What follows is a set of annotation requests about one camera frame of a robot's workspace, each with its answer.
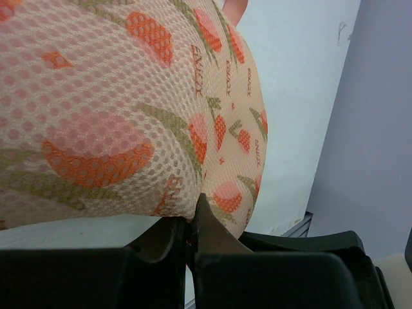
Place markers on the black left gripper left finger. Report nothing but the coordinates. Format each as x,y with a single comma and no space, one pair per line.
149,272

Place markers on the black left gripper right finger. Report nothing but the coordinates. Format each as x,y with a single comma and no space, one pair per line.
263,271

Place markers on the peach floral mesh laundry bag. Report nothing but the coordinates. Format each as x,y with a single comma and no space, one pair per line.
128,107

